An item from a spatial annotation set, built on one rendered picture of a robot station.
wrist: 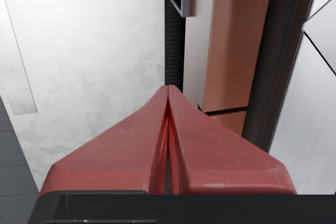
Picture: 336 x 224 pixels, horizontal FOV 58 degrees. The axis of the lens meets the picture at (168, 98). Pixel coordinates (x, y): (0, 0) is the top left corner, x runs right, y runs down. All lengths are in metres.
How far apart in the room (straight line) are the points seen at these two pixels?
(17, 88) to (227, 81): 0.26
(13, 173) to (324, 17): 1.45
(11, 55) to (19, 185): 1.26
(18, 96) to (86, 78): 0.08
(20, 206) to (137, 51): 1.42
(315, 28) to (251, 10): 0.04
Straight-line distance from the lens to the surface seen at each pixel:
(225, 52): 0.23
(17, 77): 0.39
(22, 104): 0.41
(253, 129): 0.27
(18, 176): 1.56
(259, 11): 0.22
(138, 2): 0.35
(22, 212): 1.76
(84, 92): 0.40
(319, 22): 0.20
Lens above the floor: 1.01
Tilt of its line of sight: 52 degrees down
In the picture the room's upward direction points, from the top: 159 degrees clockwise
